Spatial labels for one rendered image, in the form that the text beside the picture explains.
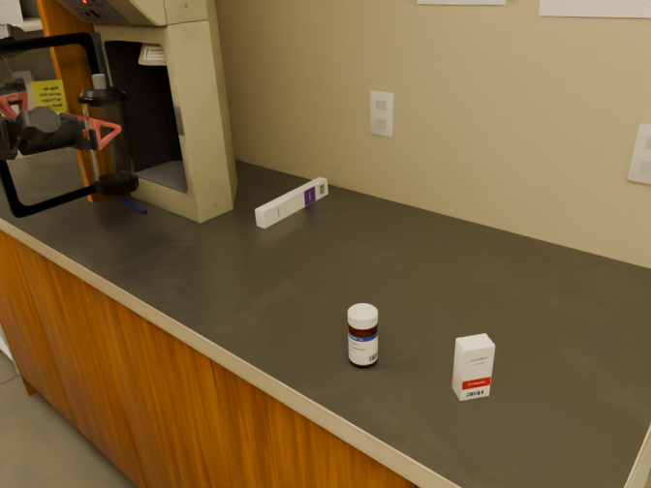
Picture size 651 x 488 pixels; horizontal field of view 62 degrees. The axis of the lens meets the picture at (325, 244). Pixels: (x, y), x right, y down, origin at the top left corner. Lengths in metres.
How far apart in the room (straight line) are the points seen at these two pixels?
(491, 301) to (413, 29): 0.67
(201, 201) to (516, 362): 0.85
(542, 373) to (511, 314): 0.16
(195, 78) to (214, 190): 0.28
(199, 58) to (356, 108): 0.44
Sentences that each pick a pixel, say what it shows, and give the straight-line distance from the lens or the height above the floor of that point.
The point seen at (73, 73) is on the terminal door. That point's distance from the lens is 1.53.
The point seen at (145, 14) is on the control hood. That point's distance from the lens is 1.27.
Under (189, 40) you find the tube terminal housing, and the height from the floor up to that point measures 1.37.
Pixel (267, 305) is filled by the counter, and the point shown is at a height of 0.94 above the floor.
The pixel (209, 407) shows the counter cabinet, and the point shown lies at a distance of 1.18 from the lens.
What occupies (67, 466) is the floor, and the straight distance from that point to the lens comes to 2.23.
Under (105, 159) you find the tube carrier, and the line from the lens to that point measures 1.36.
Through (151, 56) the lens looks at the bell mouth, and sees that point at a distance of 1.42.
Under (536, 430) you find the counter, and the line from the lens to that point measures 0.82.
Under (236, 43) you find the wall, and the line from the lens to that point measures 1.80.
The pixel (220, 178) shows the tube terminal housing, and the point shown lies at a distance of 1.42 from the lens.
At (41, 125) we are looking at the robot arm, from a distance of 1.22.
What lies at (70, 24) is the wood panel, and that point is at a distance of 1.60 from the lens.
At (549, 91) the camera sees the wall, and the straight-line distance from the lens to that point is 1.25.
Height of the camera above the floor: 1.51
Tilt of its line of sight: 27 degrees down
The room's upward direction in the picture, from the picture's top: 3 degrees counter-clockwise
